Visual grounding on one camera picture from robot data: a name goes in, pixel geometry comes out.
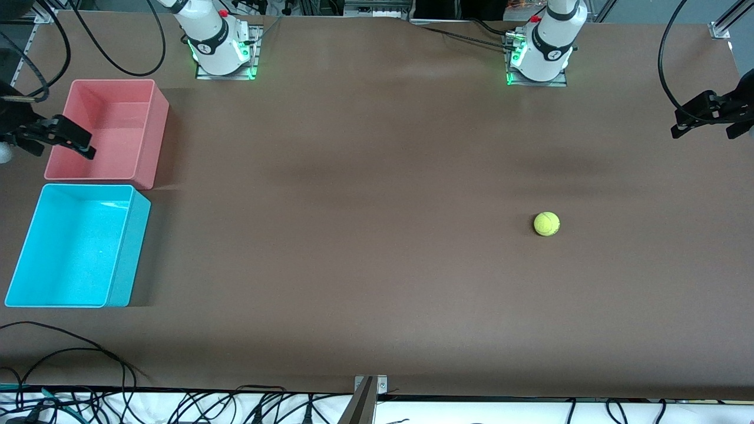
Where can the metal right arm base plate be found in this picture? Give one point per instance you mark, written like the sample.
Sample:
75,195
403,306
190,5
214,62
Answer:
254,59

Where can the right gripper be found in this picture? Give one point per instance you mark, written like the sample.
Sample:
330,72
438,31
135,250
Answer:
15,121

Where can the grey camera mount strut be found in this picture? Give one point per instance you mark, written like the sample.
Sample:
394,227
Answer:
360,406

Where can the aluminium frame corner profile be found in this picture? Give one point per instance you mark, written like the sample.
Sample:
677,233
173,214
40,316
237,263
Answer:
721,28

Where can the pink plastic bin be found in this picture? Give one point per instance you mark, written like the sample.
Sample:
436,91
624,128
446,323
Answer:
112,135

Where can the grey metal box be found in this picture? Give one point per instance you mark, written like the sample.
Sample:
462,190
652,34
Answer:
377,9

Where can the brown table cover sheet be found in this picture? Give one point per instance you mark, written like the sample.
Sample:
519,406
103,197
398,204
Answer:
377,282

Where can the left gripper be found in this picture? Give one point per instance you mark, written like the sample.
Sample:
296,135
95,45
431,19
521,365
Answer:
738,106

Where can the blue plastic bin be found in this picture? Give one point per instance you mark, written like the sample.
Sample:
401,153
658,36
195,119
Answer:
70,247

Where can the aluminium frame rail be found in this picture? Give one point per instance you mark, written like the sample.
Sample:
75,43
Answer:
44,15

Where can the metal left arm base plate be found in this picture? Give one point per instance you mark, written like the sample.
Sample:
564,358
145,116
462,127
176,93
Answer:
562,81

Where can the metal clamp bracket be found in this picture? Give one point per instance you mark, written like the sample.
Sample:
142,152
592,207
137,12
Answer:
380,384

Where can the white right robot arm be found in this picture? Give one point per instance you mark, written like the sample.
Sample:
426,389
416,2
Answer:
215,47

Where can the yellow tennis ball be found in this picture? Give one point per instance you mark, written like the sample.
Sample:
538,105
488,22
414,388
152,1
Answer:
546,224

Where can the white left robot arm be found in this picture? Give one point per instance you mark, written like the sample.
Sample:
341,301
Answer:
548,53

